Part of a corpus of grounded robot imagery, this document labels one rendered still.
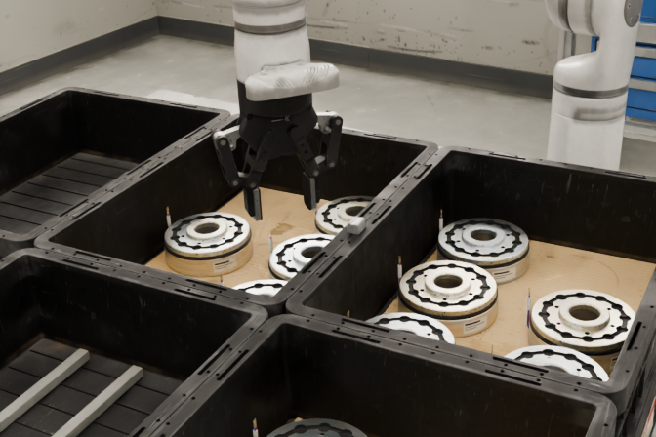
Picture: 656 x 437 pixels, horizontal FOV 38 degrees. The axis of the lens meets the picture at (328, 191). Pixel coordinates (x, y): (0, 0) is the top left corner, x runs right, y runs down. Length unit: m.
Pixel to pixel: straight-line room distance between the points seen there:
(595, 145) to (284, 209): 0.40
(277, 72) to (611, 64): 0.46
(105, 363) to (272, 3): 0.39
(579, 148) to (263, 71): 0.48
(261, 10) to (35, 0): 3.66
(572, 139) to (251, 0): 0.50
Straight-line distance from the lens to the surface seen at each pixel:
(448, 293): 0.98
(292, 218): 1.21
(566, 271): 1.10
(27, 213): 1.32
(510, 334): 0.99
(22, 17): 4.50
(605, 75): 1.19
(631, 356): 0.80
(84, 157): 1.47
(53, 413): 0.94
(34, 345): 1.04
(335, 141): 0.99
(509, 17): 3.95
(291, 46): 0.92
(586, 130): 1.22
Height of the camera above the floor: 1.39
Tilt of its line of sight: 26 degrees down
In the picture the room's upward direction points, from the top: 3 degrees counter-clockwise
